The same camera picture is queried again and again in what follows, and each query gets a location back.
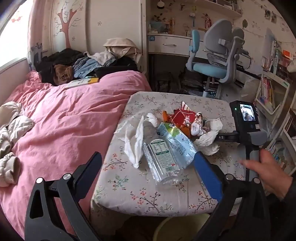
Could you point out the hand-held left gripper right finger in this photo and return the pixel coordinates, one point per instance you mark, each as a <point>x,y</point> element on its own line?
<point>207,176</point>

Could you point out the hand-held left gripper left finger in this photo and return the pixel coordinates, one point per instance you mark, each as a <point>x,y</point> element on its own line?
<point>89,168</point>

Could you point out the light blue plastic packet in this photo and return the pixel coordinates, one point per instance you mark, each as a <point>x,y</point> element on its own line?
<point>181,144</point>

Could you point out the clear plastic bottle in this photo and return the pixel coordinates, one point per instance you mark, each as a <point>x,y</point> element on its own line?
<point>161,157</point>

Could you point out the large white tissue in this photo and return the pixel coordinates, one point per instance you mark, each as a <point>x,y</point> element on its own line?
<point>134,141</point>

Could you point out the pale yellow waste bin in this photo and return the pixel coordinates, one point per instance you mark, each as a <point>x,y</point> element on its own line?
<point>180,228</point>

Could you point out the long orange peel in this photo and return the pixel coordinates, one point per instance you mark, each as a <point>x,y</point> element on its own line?
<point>165,115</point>

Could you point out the person's right forearm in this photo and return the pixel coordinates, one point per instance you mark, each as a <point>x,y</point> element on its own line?
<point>286,208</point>

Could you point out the person's right hand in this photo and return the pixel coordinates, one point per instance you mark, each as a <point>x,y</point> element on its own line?
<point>274,173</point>

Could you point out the floral tablecloth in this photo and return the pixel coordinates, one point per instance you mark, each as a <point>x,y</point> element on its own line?
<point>129,185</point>

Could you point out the pink duvet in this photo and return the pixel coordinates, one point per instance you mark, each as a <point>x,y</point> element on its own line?
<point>69,120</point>

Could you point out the white plastic bag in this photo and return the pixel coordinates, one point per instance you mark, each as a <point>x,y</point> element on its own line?
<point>249,89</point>

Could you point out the white bookshelf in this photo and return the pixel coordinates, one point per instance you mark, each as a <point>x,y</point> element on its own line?
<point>277,92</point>

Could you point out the red and white snack wrapper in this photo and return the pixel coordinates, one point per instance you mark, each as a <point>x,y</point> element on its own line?
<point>183,117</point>

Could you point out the small crumpled white tissue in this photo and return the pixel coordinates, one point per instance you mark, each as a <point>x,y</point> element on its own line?
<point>151,119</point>

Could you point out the white padded jacket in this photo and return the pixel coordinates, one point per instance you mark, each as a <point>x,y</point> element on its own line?
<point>16,126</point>

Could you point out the blue and grey desk chair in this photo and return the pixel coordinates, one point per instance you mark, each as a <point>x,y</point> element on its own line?
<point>209,67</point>

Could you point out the yellow and white book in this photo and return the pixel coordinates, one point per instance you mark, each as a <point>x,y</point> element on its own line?
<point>81,83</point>

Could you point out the leaning row of books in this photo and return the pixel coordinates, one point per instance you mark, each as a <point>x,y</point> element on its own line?
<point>272,58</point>

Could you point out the dark bags under desk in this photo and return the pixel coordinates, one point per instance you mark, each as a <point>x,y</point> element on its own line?
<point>173,81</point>

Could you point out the brown garment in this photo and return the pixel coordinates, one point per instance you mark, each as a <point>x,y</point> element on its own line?
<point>62,73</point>

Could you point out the blue denim garment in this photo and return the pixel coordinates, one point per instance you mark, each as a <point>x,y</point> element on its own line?
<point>86,66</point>

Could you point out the black folded garment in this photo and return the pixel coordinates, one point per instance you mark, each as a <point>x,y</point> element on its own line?
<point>120,67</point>

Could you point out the white garment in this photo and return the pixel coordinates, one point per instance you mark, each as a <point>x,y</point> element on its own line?
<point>101,56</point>

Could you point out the black clothing pile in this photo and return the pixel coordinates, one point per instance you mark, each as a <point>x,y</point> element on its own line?
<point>60,56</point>

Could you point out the white desk with drawer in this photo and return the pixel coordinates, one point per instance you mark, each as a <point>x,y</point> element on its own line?
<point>168,45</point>

